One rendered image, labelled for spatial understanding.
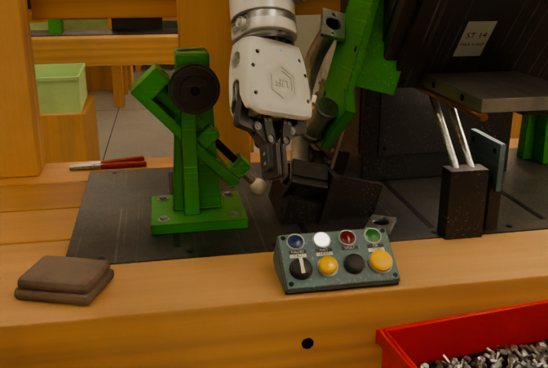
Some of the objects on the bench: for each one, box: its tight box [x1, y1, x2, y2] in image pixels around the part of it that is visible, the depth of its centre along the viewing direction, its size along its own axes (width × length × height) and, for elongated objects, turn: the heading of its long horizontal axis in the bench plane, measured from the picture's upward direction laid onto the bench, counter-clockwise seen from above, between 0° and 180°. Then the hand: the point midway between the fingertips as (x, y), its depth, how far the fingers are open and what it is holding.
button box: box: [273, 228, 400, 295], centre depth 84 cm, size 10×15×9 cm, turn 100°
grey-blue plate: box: [469, 128, 506, 230], centre depth 100 cm, size 10×2×14 cm, turn 10°
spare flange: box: [365, 215, 396, 235], centre depth 100 cm, size 6×4×1 cm
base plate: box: [65, 148, 548, 265], centre depth 116 cm, size 42×110×2 cm, turn 100°
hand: (274, 162), depth 78 cm, fingers closed
